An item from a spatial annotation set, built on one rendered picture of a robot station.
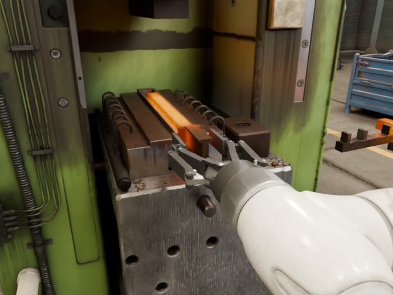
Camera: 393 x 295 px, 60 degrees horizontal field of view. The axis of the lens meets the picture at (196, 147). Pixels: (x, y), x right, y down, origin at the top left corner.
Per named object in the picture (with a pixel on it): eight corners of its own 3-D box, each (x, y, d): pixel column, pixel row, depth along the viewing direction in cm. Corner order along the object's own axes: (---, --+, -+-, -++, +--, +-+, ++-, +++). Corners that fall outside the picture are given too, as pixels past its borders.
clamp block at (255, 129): (270, 157, 77) (272, 130, 75) (236, 162, 75) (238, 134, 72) (245, 139, 88) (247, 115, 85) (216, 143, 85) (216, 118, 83)
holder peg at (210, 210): (217, 216, 66) (217, 205, 65) (204, 219, 65) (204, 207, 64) (209, 206, 69) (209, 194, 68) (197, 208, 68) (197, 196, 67)
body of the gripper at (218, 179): (218, 223, 46) (195, 191, 54) (272, 212, 49) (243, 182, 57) (219, 175, 43) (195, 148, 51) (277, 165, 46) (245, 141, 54)
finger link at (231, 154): (231, 163, 51) (240, 163, 51) (227, 136, 61) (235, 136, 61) (230, 186, 52) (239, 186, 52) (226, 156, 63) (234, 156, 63)
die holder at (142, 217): (276, 318, 90) (295, 166, 73) (133, 364, 78) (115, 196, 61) (202, 208, 139) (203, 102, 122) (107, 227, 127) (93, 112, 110)
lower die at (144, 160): (221, 164, 74) (223, 127, 70) (129, 179, 67) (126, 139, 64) (169, 112, 110) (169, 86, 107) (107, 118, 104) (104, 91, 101)
